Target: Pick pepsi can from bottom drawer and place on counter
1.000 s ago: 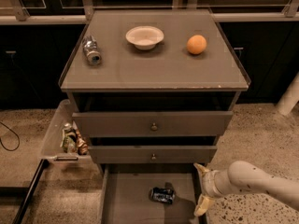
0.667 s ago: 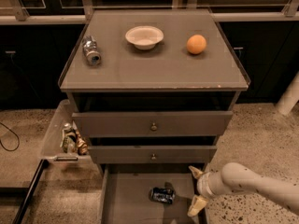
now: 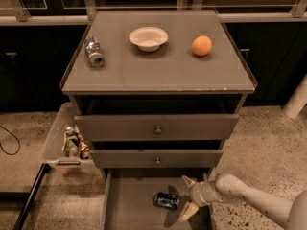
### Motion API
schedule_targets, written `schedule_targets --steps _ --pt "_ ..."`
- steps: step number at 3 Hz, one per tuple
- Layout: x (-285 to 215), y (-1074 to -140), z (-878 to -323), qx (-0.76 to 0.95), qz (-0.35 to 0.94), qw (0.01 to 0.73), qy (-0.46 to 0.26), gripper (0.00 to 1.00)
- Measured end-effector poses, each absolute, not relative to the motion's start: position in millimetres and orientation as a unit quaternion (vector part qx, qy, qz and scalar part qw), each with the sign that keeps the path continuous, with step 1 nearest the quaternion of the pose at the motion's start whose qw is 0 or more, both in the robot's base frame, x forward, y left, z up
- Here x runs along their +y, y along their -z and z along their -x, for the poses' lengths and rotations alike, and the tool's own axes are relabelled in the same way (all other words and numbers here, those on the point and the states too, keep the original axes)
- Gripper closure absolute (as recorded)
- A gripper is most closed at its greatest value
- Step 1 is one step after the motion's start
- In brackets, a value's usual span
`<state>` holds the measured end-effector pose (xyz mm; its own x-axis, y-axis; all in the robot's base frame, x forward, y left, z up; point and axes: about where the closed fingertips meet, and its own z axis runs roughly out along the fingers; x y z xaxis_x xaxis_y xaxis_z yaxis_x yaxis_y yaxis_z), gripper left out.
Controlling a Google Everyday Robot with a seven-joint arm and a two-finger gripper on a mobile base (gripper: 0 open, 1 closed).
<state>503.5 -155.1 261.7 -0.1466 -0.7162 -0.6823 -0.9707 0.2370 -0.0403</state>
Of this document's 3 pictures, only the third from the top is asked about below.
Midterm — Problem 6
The clear plastic bin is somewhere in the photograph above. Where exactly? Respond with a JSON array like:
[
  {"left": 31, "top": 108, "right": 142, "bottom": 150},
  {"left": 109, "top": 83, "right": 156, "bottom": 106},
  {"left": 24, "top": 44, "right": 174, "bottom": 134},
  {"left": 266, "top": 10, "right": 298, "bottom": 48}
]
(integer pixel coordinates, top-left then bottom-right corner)
[{"left": 41, "top": 103, "right": 93, "bottom": 169}]

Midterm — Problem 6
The black floor rail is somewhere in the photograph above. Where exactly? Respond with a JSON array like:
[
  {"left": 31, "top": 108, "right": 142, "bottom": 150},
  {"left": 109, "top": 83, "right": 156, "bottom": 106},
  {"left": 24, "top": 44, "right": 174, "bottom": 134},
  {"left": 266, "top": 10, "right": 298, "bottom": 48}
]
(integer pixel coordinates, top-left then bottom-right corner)
[{"left": 0, "top": 163, "right": 51, "bottom": 230}]

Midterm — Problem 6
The black floor cable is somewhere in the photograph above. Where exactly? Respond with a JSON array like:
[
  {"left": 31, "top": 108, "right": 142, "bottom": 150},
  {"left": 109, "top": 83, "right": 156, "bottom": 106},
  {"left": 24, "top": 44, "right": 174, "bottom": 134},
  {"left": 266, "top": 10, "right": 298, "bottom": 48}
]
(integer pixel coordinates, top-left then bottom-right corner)
[{"left": 0, "top": 125, "right": 21, "bottom": 156}]

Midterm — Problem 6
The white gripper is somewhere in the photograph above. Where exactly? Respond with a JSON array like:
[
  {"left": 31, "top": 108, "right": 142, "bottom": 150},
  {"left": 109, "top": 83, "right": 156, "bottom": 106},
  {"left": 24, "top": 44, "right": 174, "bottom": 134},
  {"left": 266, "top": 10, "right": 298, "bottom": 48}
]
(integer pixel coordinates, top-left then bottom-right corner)
[{"left": 179, "top": 175, "right": 224, "bottom": 221}]

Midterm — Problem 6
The grey middle drawer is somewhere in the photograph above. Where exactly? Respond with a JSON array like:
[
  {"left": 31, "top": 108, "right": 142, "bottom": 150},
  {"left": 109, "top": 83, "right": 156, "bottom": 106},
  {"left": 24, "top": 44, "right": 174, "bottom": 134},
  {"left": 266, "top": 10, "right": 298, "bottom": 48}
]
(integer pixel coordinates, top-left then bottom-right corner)
[{"left": 91, "top": 149, "right": 223, "bottom": 168}]

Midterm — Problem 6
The white paper bowl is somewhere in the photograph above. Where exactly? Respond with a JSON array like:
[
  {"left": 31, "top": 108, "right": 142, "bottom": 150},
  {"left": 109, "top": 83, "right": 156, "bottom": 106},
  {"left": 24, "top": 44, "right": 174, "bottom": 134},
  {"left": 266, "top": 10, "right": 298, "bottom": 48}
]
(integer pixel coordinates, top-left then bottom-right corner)
[{"left": 129, "top": 27, "right": 169, "bottom": 52}]

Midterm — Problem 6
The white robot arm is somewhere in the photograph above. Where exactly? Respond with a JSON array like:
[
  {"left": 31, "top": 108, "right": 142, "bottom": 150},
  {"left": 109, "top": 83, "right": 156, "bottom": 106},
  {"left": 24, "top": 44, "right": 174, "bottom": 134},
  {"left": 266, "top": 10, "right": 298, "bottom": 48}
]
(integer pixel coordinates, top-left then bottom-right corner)
[{"left": 179, "top": 173, "right": 307, "bottom": 230}]

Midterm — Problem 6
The silver crushed can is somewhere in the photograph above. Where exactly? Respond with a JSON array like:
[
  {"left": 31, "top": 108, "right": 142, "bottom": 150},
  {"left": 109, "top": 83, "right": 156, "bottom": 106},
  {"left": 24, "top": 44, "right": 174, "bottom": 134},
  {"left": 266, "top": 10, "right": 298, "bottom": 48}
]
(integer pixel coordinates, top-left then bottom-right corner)
[{"left": 84, "top": 36, "right": 105, "bottom": 68}]

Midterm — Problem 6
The brass middle drawer knob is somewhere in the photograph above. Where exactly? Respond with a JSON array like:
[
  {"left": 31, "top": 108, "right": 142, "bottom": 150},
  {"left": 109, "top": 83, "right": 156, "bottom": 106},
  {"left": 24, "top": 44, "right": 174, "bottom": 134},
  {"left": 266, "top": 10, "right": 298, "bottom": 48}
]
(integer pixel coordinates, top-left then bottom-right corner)
[{"left": 155, "top": 157, "right": 161, "bottom": 165}]

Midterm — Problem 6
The brass top drawer knob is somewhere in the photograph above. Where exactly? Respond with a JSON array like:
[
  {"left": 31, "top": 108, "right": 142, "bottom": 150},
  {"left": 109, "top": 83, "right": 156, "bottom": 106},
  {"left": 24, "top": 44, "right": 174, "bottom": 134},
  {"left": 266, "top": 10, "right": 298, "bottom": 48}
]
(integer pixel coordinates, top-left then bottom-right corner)
[{"left": 154, "top": 126, "right": 162, "bottom": 135}]

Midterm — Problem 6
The brass drawer knob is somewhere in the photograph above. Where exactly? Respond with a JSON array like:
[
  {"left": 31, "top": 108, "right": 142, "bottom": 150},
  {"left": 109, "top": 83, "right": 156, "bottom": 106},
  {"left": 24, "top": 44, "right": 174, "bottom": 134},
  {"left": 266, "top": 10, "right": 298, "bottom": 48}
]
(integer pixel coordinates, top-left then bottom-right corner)
[
  {"left": 154, "top": 126, "right": 162, "bottom": 135},
  {"left": 155, "top": 157, "right": 161, "bottom": 165}
]

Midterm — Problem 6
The grey bottom drawer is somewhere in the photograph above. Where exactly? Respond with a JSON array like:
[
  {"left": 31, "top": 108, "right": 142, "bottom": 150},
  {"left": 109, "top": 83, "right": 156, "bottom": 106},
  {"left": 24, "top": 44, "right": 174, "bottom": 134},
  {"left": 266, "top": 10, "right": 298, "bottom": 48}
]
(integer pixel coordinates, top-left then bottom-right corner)
[{"left": 103, "top": 168, "right": 215, "bottom": 230}]

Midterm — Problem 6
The green can in bin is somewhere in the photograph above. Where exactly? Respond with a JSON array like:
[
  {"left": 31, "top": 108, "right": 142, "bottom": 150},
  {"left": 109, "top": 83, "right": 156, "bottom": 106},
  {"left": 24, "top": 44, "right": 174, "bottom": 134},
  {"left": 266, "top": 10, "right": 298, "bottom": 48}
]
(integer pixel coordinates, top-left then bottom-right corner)
[{"left": 62, "top": 126, "right": 79, "bottom": 157}]

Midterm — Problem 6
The blue pepsi can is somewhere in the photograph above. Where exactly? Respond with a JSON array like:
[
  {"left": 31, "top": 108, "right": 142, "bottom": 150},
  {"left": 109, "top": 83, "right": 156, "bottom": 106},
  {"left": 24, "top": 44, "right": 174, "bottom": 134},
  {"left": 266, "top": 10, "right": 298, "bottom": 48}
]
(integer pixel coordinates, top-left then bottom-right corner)
[{"left": 154, "top": 192, "right": 179, "bottom": 210}]

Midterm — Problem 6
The brown snack bag in bin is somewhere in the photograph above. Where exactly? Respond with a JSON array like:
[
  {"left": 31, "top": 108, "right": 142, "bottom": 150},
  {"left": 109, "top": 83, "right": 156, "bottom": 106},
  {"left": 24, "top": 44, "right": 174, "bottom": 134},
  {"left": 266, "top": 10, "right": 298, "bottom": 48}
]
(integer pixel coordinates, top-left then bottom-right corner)
[{"left": 78, "top": 134, "right": 90, "bottom": 159}]

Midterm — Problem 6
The white pole base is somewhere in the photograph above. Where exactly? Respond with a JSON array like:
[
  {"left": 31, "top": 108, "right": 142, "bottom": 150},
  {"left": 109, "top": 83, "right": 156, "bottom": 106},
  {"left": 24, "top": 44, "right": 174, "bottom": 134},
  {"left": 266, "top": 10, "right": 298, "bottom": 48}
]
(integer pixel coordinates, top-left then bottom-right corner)
[{"left": 283, "top": 74, "right": 307, "bottom": 119}]

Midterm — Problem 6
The orange fruit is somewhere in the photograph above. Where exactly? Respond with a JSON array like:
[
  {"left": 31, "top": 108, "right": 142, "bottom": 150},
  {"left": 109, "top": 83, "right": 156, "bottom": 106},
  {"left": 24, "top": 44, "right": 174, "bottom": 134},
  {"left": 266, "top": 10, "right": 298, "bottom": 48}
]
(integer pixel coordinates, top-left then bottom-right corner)
[{"left": 192, "top": 35, "right": 213, "bottom": 57}]

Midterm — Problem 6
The grey drawer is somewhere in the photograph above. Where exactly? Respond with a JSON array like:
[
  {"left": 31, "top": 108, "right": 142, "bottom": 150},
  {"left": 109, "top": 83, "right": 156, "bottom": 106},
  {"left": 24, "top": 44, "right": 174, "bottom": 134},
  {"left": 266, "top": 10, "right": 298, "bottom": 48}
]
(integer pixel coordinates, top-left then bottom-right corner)
[
  {"left": 74, "top": 114, "right": 239, "bottom": 141},
  {"left": 103, "top": 168, "right": 215, "bottom": 230},
  {"left": 91, "top": 149, "right": 223, "bottom": 168}
]

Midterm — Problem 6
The grey top drawer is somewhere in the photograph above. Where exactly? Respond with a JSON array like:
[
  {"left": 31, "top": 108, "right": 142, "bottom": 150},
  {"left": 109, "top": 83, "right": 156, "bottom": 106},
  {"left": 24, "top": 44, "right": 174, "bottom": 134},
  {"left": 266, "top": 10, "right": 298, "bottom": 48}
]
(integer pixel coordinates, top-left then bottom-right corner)
[{"left": 74, "top": 114, "right": 239, "bottom": 141}]

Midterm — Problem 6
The grey drawer cabinet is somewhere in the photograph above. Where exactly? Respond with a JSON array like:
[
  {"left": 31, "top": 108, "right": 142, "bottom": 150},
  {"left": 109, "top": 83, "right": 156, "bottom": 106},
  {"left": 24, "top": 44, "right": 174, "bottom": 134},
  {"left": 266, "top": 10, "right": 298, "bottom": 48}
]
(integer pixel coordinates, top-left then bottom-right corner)
[{"left": 59, "top": 10, "right": 258, "bottom": 180}]

